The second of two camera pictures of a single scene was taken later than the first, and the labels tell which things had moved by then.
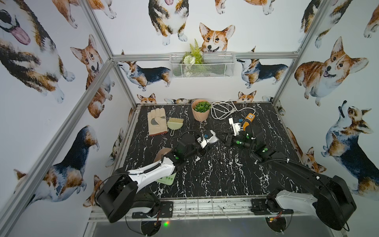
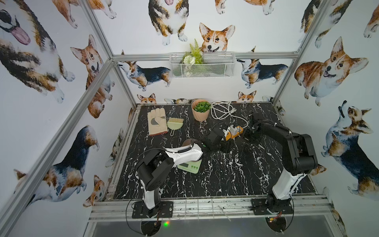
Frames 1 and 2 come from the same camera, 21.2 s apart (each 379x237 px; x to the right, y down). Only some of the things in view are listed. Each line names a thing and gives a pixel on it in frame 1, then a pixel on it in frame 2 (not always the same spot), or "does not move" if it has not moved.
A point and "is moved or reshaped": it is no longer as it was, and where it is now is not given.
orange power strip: x=250 y=117 is moved or reshaped
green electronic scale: x=167 y=180 → x=193 y=166
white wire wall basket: x=202 y=64 does not move
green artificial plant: x=203 y=106 does not move
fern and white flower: x=195 y=57 does not move
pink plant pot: x=200 y=116 does not move
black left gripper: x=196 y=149 → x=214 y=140
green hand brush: x=174 y=123 does not move
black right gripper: x=229 y=139 → x=245 y=135
